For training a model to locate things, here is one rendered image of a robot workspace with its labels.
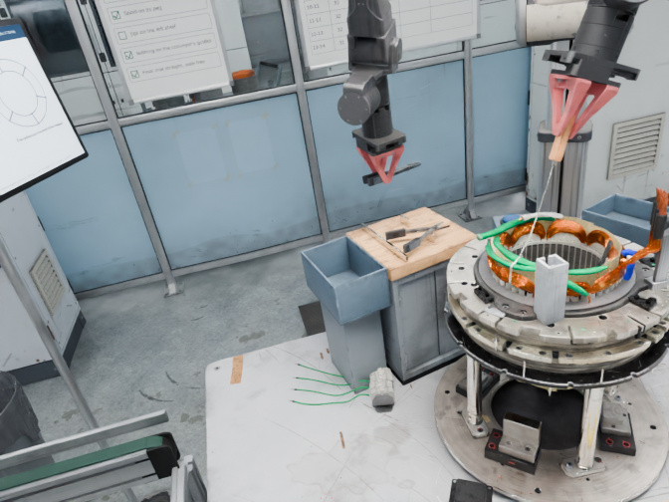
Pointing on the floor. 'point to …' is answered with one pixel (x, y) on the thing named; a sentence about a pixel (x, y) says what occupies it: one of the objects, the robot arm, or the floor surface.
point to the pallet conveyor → (104, 466)
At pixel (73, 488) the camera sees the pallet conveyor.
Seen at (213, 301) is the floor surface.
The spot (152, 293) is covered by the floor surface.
